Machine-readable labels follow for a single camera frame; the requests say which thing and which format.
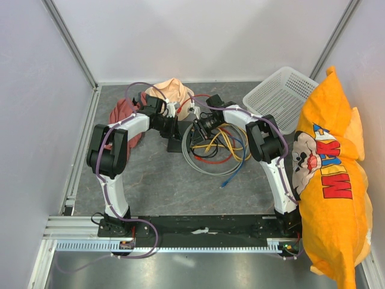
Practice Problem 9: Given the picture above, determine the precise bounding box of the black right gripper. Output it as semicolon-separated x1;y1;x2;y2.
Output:
191;116;223;148

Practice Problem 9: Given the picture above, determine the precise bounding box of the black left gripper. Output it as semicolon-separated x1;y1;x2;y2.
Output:
153;116;182;142

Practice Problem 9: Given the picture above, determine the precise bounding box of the black network switch box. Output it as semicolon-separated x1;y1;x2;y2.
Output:
167;120;192;153

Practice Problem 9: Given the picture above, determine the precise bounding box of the long red ethernet cable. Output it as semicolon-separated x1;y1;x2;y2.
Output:
176;95;211;114

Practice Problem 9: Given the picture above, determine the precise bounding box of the yellow ethernet cable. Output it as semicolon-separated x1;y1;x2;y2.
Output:
216;128;246;162
192;132;229;151

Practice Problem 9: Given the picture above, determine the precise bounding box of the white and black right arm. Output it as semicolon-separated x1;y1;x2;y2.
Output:
193;95;298;216

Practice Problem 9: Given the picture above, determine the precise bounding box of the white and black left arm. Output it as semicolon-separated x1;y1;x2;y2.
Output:
87;96;180;237

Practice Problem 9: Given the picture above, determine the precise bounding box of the peach bucket hat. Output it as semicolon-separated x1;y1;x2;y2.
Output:
145;78;194;120

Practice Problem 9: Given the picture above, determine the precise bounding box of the red crumpled shirt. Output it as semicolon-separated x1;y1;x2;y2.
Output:
108;92;150;157

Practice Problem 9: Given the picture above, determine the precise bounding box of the white plastic basket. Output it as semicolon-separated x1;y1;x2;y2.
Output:
242;66;318;135

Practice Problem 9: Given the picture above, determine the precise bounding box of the orange cartoon pillow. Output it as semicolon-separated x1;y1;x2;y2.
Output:
292;67;372;288

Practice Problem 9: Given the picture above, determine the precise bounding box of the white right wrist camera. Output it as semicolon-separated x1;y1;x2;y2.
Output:
188;102;201;119

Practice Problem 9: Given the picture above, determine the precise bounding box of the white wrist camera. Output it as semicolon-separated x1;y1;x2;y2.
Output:
188;102;201;119
165;102;180;117

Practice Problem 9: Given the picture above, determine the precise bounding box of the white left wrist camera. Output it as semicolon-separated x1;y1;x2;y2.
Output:
165;102;180;117

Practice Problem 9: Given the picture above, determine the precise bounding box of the black power cable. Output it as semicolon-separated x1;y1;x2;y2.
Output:
192;135;226;159

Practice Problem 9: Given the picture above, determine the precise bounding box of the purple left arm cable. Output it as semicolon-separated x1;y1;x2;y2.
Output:
55;81;169;273

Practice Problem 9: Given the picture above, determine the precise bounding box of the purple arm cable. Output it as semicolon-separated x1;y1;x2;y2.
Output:
55;81;169;273
192;99;301;261

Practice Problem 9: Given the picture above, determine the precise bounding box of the grey coiled ethernet cable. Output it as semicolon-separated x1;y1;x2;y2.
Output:
181;122;250;177

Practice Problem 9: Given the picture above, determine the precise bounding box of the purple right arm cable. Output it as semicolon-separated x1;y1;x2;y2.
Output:
192;99;301;261

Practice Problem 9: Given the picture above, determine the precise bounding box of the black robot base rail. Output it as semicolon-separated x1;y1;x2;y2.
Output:
97;214;301;250

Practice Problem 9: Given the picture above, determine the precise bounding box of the grey slotted cable duct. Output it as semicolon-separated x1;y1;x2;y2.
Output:
56;238;300;255

